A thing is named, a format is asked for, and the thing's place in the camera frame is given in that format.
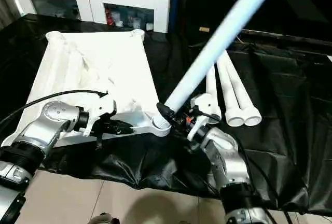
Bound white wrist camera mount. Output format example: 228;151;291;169
187;93;221;142
86;95;117;136

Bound dark metal rail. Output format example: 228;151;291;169
241;30;332;53

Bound white plastic table leg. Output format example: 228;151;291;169
206;63;221;123
216;50;247;127
156;0;285;131
223;50;261;126

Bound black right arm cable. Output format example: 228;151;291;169
195;109;291;224

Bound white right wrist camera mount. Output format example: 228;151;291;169
187;93;221;142

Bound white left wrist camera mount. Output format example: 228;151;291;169
86;95;117;136

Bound white plastic table top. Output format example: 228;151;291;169
18;29;172;147

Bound small bottles behind glass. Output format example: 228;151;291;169
104;7;155;30

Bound black plastic mat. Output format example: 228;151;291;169
0;14;332;214

